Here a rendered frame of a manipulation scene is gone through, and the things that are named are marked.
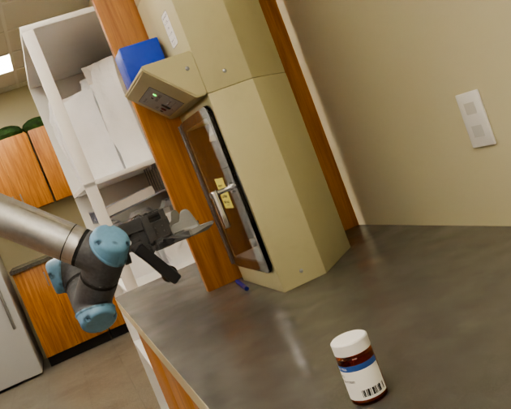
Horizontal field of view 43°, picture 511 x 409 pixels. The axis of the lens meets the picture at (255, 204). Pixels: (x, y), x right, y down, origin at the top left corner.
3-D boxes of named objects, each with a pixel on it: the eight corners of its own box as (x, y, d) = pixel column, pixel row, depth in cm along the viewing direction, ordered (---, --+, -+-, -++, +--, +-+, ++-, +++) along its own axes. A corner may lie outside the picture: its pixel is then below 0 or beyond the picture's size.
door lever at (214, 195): (246, 221, 146) (242, 221, 149) (230, 181, 145) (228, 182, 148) (225, 230, 145) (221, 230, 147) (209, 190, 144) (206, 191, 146)
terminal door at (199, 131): (236, 264, 174) (182, 123, 170) (273, 273, 145) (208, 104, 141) (234, 264, 173) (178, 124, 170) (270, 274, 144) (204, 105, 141)
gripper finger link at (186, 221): (200, 203, 135) (163, 217, 138) (211, 230, 135) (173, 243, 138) (205, 200, 138) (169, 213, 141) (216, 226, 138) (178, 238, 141)
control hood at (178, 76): (179, 116, 171) (165, 80, 170) (208, 93, 140) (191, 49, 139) (138, 131, 168) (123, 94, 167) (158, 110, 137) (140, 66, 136)
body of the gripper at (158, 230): (165, 207, 139) (113, 228, 135) (181, 243, 139) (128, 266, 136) (160, 208, 146) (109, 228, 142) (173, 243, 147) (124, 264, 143)
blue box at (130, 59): (164, 79, 168) (151, 46, 167) (170, 71, 158) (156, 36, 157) (127, 92, 165) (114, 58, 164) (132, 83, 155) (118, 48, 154)
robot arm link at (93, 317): (89, 300, 121) (71, 260, 127) (76, 340, 127) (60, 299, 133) (128, 295, 125) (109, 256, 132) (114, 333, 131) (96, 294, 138)
